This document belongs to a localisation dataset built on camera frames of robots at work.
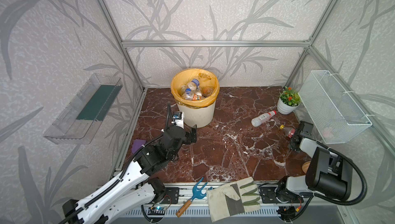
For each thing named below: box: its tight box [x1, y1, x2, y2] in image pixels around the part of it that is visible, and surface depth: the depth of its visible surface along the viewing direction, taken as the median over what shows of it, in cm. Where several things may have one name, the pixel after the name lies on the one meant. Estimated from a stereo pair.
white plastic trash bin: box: [177, 99, 217, 129], surface depth 88 cm
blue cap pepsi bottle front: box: [184, 87, 195, 101], surface depth 83 cm
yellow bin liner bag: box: [170, 68, 220, 109], surface depth 91 cm
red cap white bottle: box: [250, 109, 278, 128], surface depth 98 cm
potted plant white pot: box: [277, 86, 302, 115], surface depth 99 cm
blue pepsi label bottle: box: [187, 78, 201, 92], surface depth 91 cm
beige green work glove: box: [206, 176, 261, 223], surface depth 74 cm
